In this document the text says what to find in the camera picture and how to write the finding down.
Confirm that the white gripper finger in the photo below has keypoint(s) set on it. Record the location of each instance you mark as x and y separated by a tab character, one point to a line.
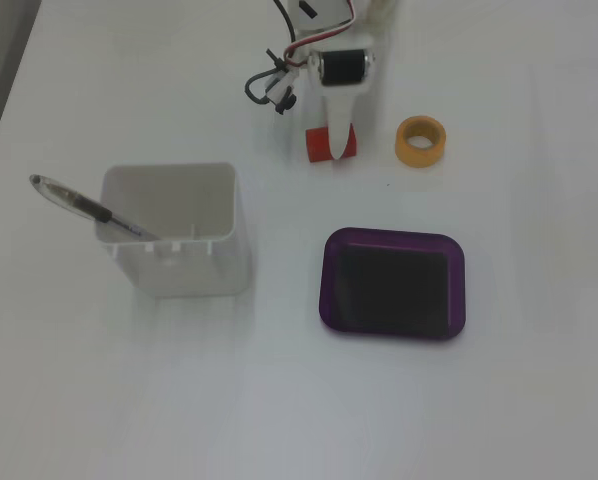
340	125

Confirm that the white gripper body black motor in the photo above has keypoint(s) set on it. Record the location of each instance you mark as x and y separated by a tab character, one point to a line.
342	68

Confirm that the red cube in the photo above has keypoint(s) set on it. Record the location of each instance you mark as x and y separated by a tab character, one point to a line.
318	145

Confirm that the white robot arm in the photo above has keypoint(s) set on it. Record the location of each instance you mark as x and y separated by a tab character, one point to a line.
329	17

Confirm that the purple tray box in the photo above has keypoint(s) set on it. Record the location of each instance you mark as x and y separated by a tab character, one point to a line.
394	290

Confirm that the yellow tape roll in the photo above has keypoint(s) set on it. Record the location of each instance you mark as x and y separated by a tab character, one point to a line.
421	141

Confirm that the white square container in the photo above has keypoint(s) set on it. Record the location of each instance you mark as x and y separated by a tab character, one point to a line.
199	270

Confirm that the black clear ballpoint pen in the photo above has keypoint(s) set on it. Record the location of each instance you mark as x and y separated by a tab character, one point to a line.
86	206

